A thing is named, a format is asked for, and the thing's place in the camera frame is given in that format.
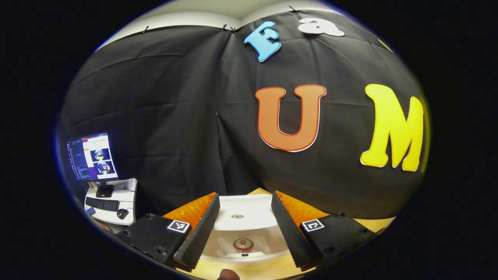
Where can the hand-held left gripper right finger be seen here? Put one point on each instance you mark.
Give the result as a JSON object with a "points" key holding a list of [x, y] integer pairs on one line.
{"points": [[291, 233]]}

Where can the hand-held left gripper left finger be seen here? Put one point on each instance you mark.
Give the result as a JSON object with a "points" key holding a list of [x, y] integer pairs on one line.
{"points": [[198, 233]]}

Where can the white desktop garbage bin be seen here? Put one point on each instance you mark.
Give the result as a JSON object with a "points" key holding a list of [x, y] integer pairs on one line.
{"points": [[264, 243]]}

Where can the white garbage bin lid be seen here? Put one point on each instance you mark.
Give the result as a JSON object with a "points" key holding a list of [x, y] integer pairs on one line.
{"points": [[253, 210]]}

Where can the orange pop can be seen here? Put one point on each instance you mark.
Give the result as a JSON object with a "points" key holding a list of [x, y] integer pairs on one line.
{"points": [[243, 244]]}

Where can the black computer mouse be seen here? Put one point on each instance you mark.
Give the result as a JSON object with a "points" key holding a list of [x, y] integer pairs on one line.
{"points": [[123, 214]]}

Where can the white side table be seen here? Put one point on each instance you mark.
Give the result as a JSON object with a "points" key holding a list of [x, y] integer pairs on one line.
{"points": [[126, 194]]}

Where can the black keyboard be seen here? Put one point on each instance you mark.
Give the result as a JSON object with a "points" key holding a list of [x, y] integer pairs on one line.
{"points": [[102, 203]]}

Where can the black backdrop cloth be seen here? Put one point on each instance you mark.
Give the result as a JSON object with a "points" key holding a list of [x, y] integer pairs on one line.
{"points": [[175, 109]]}

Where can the computer monitor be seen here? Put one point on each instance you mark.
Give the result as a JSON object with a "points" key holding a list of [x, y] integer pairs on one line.
{"points": [[93, 157]]}

